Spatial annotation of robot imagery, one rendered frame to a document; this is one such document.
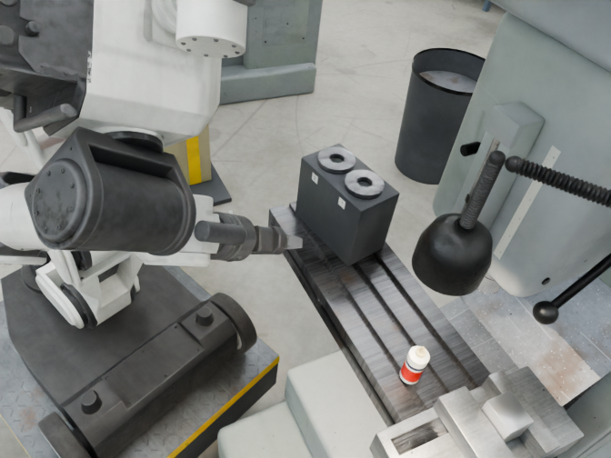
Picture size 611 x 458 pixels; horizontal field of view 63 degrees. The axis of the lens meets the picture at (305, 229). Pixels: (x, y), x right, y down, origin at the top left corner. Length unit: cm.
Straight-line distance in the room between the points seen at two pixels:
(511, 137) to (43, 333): 133
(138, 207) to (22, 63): 16
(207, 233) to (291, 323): 141
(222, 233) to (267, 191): 192
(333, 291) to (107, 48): 77
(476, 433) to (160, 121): 70
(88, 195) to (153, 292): 109
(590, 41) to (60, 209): 50
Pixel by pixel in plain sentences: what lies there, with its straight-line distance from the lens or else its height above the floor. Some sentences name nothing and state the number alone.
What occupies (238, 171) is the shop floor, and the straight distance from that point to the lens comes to 287.
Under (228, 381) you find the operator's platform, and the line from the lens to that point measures 159.
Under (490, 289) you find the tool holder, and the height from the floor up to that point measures 122.
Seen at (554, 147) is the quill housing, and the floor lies 153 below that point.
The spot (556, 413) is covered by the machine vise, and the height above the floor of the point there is 97.
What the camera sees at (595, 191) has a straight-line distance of 44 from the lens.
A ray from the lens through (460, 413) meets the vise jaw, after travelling 94.
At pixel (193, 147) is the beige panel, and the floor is 27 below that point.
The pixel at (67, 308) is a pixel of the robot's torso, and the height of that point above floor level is 72.
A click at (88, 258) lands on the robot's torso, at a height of 101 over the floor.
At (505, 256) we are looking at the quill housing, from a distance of 67.
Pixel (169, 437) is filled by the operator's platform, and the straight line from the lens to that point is 154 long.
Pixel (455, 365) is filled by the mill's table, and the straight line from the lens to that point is 114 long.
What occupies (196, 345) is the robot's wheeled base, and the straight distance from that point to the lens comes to 144.
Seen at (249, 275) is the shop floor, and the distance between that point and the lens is 233.
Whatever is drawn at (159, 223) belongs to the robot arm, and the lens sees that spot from 56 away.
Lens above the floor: 181
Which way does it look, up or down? 45 degrees down
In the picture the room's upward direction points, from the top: 8 degrees clockwise
